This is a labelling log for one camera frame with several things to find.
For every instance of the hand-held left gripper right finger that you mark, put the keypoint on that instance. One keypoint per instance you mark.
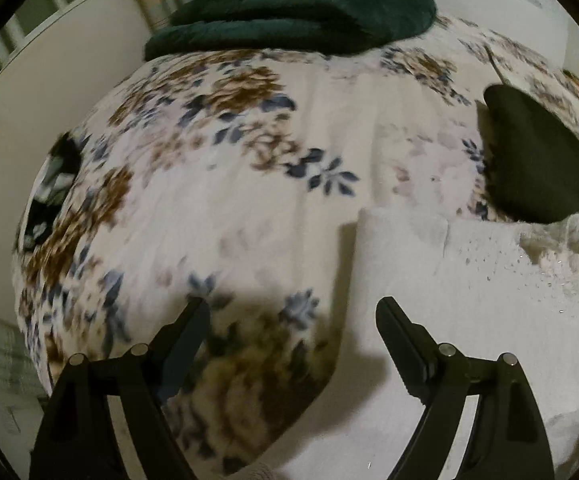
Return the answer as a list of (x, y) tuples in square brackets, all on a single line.
[(405, 340)]

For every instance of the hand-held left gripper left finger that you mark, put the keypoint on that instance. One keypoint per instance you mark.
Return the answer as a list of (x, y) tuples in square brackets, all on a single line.
[(185, 345)]

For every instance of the white knit garment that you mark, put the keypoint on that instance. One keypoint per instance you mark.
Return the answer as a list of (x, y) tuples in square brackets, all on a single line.
[(469, 310)]

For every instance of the floral blanket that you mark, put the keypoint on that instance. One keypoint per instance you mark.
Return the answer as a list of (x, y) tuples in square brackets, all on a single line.
[(219, 185)]

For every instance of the black cloth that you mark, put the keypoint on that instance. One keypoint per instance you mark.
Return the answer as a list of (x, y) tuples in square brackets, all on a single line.
[(534, 160)]

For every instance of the dark green plush blanket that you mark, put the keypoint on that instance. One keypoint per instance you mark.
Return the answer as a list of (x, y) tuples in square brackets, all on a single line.
[(299, 7)]

